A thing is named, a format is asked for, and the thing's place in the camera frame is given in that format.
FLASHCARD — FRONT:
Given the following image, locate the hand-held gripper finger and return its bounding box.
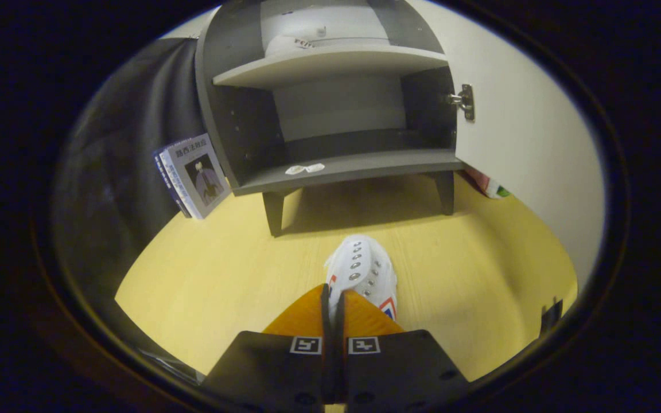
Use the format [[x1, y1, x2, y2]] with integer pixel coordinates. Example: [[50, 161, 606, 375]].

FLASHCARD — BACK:
[[333, 290, 469, 411], [200, 284, 332, 410]]

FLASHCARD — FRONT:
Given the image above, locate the white red blue shoe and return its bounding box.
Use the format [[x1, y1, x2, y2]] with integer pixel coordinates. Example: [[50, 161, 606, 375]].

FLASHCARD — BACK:
[[324, 234, 398, 322]]

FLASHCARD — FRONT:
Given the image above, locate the grey shoe cabinet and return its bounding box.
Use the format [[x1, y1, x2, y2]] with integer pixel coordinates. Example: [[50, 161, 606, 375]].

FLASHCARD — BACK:
[[196, 0, 466, 237]]

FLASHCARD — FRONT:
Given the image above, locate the white shoe cabinet door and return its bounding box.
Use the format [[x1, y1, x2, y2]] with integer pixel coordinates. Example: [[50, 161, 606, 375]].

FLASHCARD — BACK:
[[408, 0, 605, 287]]

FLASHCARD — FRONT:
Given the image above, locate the plain white shoe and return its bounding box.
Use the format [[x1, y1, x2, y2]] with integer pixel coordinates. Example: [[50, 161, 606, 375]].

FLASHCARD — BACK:
[[265, 24, 391, 57]]

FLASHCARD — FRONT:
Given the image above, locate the metal door hinge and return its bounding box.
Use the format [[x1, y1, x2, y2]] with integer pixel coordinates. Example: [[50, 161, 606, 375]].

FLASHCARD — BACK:
[[445, 84, 476, 122]]

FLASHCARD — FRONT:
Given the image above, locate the grey cover book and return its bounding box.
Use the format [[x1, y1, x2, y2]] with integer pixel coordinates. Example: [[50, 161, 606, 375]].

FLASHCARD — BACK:
[[161, 134, 232, 220]]

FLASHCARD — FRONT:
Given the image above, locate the red green packet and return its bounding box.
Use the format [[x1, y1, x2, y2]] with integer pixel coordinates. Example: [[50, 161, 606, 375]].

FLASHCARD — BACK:
[[465, 166, 512, 200]]

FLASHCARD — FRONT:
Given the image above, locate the blue cover book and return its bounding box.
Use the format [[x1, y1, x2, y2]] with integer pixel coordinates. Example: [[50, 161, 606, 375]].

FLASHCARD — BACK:
[[153, 148, 193, 219]]

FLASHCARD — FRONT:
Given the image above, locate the black backdrop cloth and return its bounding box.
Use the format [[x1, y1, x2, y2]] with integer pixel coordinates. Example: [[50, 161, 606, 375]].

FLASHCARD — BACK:
[[52, 37, 211, 368]]

